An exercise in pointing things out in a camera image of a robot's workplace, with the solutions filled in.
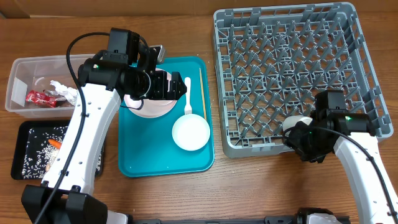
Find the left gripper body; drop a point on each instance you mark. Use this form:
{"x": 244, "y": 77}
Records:
{"x": 158, "y": 89}

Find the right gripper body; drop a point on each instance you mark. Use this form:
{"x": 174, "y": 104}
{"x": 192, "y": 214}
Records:
{"x": 308, "y": 143}

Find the small white cup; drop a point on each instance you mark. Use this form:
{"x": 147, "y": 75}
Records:
{"x": 291, "y": 121}

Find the white tissue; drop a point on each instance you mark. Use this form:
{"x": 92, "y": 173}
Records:
{"x": 69, "y": 93}

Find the red snack wrapper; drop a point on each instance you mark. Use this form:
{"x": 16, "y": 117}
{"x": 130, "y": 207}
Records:
{"x": 41, "y": 99}

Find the orange carrot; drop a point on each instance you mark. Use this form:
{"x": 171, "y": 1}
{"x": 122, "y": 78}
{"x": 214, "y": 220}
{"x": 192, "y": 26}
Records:
{"x": 55, "y": 144}

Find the rice food scraps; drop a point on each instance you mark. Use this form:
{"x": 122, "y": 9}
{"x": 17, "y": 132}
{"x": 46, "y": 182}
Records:
{"x": 39, "y": 154}

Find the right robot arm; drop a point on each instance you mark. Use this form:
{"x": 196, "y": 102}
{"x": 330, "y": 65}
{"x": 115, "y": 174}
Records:
{"x": 331, "y": 128}

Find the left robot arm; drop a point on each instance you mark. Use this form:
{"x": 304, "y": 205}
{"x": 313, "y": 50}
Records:
{"x": 127, "y": 67}

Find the grey plastic dishwasher rack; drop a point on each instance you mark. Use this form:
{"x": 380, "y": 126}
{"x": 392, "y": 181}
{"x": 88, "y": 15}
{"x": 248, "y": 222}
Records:
{"x": 270, "y": 63}

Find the clear plastic waste bin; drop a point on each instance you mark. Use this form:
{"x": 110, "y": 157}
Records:
{"x": 36, "y": 73}

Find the large white plate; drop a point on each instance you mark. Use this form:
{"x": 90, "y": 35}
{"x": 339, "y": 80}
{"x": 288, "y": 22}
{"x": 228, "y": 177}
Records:
{"x": 149, "y": 108}

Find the white plastic spoon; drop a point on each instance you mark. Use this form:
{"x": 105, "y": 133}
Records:
{"x": 188, "y": 107}

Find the wooden chopstick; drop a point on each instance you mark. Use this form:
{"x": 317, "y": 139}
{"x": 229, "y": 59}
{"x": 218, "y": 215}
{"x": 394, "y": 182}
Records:
{"x": 202, "y": 95}

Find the white saucer plate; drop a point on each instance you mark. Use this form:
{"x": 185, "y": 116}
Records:
{"x": 191, "y": 132}

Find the black plastic tray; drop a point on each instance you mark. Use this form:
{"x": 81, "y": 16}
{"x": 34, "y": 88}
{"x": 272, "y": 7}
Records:
{"x": 22, "y": 141}

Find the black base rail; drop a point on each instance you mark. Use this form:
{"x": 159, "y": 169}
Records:
{"x": 303, "y": 215}

